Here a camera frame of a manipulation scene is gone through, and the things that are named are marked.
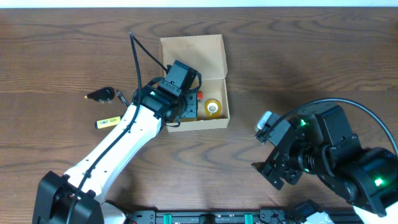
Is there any red stapler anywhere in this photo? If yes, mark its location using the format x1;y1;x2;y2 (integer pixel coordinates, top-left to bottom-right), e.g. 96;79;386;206
197;91;203;101

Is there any yellow tape roll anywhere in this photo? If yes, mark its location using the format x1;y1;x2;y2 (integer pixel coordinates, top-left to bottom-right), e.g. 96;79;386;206
205;99;222;118

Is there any cardboard box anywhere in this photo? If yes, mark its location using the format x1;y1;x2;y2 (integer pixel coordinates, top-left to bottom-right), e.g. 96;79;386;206
160;34;230;133

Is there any black ballpoint pen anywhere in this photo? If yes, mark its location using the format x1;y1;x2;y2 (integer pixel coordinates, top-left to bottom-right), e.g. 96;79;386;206
116;90;130;107

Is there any yellow highlighter dark cap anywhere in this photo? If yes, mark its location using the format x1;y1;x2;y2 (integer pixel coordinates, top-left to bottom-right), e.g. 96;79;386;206
95;116;122;129

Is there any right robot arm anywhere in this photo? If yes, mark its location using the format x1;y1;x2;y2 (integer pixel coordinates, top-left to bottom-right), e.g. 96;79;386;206
252;101;397;223

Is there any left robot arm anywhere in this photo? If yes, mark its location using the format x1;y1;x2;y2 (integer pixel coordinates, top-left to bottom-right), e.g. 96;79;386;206
32;60;201;224

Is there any black mounting rail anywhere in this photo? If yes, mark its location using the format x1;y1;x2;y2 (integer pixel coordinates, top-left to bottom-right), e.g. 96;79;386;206
124;200;355;224

